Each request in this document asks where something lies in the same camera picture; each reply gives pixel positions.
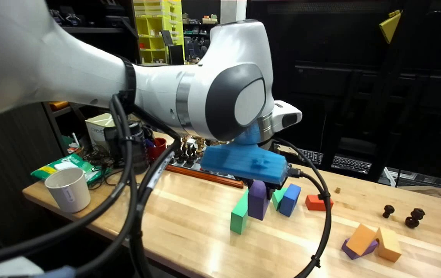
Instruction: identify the purple arch block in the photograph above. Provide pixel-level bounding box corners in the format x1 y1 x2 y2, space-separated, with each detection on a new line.
248 180 270 221

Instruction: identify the small green block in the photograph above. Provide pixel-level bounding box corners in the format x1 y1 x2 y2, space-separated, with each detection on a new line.
271 187 287 211

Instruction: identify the blue block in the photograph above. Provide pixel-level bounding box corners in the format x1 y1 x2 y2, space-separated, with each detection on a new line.
279 183 302 217

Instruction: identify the tall green block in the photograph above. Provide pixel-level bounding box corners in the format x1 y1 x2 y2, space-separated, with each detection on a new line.
230 189 249 235

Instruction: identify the chess board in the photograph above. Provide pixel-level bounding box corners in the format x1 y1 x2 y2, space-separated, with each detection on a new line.
165 136 245 189

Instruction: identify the red block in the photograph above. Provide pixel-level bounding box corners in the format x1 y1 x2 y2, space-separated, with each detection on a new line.
305 195 334 211

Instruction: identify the group of chess pieces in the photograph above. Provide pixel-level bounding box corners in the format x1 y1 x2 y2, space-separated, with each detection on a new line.
174 136 210 164

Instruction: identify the black keyboard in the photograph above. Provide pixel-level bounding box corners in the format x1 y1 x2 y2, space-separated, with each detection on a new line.
297 148 372 175

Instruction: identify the red cup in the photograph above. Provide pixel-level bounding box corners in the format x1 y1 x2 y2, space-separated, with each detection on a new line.
147 137 167 161

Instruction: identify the orange block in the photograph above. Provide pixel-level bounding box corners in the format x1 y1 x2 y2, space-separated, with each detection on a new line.
375 227 402 263
346 224 378 256

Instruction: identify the flat purple block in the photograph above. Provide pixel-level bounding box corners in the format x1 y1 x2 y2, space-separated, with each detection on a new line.
341 237 379 260

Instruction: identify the black cylinder container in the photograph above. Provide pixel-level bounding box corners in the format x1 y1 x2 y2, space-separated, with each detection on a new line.
104 121 150 175

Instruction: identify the white cardboard box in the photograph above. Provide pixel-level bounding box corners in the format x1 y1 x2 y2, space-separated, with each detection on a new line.
85 113 116 149

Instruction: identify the green wipes packet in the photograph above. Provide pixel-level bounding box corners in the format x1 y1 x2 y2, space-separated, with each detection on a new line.
30 153 108 184

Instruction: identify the white paper cup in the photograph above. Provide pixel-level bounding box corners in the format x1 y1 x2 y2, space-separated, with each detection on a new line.
45 167 91 214

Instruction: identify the yellow parts organizer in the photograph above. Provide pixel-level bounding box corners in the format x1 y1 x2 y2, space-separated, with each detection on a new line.
133 0 185 64

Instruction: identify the yellow triangular piece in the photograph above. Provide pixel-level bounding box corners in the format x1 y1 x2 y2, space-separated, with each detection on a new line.
378 10 402 44

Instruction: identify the dark storage shelf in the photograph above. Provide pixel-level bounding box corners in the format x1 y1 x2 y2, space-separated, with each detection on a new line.
41 0 140 157

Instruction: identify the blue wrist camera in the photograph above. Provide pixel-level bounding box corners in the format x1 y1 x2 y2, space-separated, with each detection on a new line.
200 123 289 185

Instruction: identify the tangle of black cables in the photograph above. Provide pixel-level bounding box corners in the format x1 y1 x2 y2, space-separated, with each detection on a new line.
80 145 115 190

